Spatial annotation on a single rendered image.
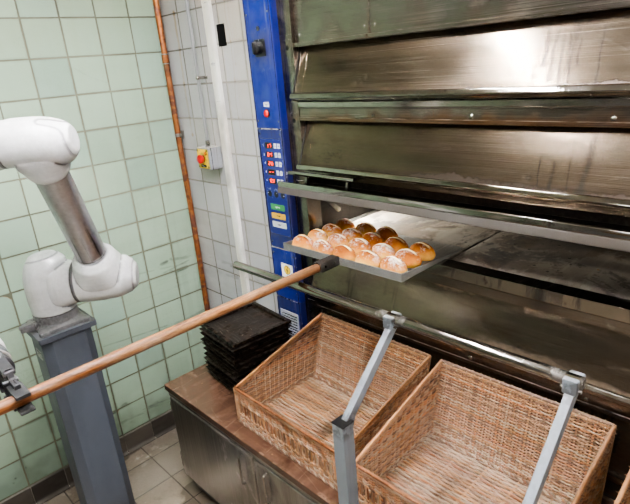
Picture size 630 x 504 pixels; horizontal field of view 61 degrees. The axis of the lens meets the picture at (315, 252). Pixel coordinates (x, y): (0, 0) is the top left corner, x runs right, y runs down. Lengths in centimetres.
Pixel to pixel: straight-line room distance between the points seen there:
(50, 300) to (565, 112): 173
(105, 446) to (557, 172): 191
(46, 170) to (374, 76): 102
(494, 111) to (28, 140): 126
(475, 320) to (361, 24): 101
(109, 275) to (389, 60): 118
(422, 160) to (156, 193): 149
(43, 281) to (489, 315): 151
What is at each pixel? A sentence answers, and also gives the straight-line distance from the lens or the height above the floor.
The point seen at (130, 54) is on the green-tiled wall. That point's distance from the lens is 271.
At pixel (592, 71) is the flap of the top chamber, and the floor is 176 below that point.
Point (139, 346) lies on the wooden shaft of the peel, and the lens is 142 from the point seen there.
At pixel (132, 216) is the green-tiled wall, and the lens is 272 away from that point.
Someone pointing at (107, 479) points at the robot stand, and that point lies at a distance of 249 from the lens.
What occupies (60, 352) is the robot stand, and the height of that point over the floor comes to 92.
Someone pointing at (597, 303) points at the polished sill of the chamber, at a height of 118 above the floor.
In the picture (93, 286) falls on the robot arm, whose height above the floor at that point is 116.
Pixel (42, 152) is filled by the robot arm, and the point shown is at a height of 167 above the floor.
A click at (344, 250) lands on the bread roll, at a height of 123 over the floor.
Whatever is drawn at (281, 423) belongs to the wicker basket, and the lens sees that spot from 187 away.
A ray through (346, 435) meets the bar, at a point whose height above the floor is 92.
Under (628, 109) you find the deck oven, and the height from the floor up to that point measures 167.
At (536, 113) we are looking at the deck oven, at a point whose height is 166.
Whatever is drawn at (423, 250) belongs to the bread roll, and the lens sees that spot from 179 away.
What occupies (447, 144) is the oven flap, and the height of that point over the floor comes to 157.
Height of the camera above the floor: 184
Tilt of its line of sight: 20 degrees down
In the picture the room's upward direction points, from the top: 5 degrees counter-clockwise
